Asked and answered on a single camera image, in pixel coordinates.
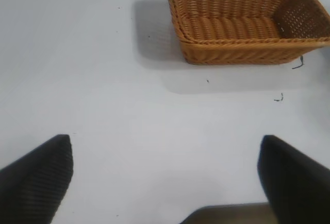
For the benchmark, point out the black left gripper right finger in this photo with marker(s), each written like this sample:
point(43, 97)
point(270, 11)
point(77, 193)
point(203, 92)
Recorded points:
point(296, 182)

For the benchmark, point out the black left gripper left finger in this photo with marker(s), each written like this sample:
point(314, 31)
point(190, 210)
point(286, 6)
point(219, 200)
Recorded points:
point(33, 180)

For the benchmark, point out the brown woven wicker basket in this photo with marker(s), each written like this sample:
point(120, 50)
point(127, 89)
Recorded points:
point(232, 28)

